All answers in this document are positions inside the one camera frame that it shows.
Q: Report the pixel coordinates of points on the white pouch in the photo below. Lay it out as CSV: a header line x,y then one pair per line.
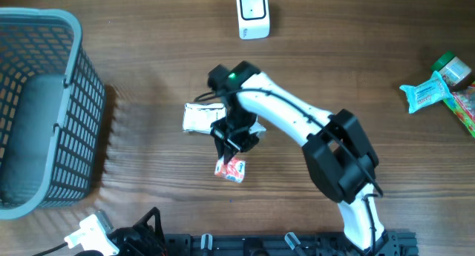
x,y
199,117

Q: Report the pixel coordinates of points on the mint green wipes pack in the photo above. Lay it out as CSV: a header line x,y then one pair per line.
x,y
430,92

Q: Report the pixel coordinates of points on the Haribo gummy worms bag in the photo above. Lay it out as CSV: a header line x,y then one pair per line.
x,y
462,105

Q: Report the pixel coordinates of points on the red white small carton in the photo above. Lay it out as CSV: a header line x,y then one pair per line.
x,y
234,170

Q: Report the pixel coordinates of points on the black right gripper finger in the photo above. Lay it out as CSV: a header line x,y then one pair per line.
x,y
229,152
221,149

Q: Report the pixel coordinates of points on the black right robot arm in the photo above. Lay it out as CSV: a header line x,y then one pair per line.
x,y
337,152

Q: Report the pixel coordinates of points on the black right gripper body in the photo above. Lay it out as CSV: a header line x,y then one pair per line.
x,y
232,130

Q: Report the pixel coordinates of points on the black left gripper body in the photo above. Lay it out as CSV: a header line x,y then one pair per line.
x,y
130,247

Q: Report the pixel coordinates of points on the white barcode scanner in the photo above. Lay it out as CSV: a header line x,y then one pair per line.
x,y
253,19

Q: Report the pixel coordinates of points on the green lid jar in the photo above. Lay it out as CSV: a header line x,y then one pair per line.
x,y
454,71

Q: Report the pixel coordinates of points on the grey plastic mesh basket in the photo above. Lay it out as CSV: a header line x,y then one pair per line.
x,y
52,105

